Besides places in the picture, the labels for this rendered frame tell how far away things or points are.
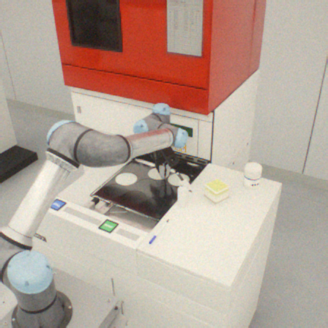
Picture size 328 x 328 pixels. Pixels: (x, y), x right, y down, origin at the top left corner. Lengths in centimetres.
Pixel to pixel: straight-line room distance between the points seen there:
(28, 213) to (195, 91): 82
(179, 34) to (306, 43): 160
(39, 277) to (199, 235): 57
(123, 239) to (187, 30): 82
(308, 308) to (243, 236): 118
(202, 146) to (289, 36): 150
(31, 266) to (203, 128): 95
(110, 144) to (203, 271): 50
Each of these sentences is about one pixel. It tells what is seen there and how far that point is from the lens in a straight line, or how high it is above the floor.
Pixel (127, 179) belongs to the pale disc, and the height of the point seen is 90.
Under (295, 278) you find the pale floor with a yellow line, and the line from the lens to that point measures 257.
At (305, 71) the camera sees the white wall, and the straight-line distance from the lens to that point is 300.
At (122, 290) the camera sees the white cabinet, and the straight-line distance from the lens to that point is 153.
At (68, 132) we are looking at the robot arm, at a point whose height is 137.
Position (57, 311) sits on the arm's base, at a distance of 120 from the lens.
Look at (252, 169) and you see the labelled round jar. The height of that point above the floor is 106.
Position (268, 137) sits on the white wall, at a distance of 327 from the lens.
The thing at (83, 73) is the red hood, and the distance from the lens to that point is 186.
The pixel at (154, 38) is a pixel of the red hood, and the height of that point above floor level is 152.
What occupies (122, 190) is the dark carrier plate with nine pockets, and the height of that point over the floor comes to 90.
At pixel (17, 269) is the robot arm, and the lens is 110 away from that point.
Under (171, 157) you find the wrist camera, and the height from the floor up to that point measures 106.
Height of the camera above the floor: 189
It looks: 33 degrees down
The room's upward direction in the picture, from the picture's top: 1 degrees counter-clockwise
